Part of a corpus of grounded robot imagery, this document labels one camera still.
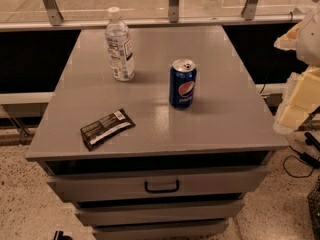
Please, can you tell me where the black power adapter cable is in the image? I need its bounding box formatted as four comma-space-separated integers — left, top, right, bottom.
282, 131, 320, 179

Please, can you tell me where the black object on floor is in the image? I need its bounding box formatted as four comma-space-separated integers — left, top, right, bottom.
53, 231, 73, 240

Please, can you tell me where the black drawer handle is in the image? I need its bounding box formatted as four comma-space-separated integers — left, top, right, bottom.
144, 180, 180, 194

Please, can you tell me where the bottom grey drawer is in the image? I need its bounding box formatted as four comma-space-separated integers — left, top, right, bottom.
93, 220, 227, 240

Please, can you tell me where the grey drawer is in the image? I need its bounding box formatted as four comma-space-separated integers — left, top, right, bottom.
48, 166, 268, 202
76, 200, 244, 227
93, 220, 227, 240

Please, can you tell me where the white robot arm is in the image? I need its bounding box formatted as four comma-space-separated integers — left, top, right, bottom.
273, 9, 320, 135

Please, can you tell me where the grey drawer cabinet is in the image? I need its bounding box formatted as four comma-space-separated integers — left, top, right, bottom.
25, 25, 290, 240

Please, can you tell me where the blue pepsi can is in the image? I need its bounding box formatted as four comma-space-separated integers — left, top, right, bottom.
169, 58, 197, 109

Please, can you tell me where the clear plastic water bottle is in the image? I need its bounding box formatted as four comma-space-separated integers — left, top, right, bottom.
105, 7, 135, 81

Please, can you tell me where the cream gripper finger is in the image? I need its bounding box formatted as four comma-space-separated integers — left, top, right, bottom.
274, 22, 302, 51
273, 66, 320, 135

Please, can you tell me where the top grey drawer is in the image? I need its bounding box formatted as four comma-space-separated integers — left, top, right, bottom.
48, 166, 268, 202

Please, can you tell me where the black snack wrapper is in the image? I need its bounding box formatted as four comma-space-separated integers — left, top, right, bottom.
80, 109, 135, 151

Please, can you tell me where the metal window railing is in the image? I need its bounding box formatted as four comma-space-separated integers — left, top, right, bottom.
0, 0, 320, 32

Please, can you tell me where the middle grey drawer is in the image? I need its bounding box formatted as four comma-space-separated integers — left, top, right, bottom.
76, 200, 244, 227

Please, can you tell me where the black wire basket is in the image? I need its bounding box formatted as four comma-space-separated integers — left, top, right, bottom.
307, 180, 320, 240

